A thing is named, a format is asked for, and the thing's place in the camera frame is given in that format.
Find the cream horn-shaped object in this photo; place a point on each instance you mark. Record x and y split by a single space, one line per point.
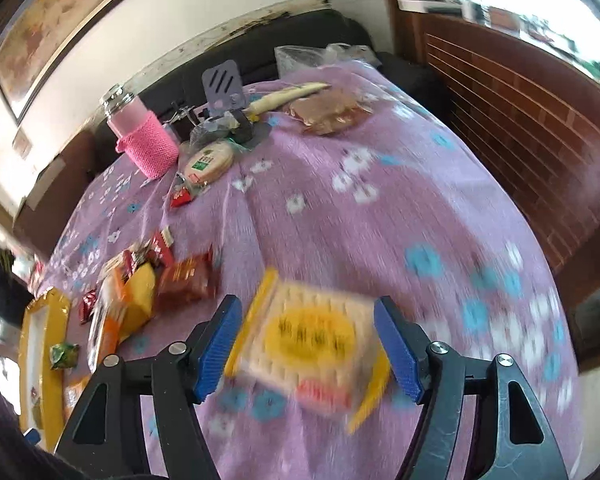
285 97

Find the white yellow cracker packet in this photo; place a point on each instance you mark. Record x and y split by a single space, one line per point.
305 345

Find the grey crumpled plastic bag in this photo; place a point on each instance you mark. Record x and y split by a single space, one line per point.
212 127

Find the purple floral tablecloth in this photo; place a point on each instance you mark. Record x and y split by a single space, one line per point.
330 200

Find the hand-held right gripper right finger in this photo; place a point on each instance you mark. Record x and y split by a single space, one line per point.
397 350

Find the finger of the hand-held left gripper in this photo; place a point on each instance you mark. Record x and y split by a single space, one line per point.
32 436

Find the small red black candy packet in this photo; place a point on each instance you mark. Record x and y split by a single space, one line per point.
87 305

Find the long white orange snack packet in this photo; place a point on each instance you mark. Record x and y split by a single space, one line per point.
107 325

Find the grey slotted spatula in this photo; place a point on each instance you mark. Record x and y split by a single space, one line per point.
222 85

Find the small green snack packet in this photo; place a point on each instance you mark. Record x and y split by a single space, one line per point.
62 355

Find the framed wall painting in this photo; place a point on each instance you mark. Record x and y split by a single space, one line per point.
65 20

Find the clear bag of brown pastries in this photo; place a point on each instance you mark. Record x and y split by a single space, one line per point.
330 110

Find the white shelf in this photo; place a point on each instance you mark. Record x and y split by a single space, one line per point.
430 5

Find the black sofa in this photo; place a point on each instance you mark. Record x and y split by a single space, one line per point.
280 35

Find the round cracker packet green label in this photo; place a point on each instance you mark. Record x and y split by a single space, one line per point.
210 160

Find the clear plastic bag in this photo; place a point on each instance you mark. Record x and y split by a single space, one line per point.
320 55

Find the brown wooden cabinet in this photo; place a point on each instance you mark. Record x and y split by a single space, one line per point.
520 125

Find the small wall frame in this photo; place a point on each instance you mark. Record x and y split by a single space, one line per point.
22 144

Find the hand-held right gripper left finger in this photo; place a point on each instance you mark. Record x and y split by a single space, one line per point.
220 345

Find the yellow snack packet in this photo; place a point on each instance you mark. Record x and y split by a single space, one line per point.
140 300

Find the yellow cardboard box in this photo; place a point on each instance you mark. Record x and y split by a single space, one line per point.
45 305

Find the red brown snack packet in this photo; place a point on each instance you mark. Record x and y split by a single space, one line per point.
187 280

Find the brown armchair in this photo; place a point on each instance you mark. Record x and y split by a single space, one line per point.
55 195

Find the pink sleeved water bottle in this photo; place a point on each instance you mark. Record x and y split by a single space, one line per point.
140 145

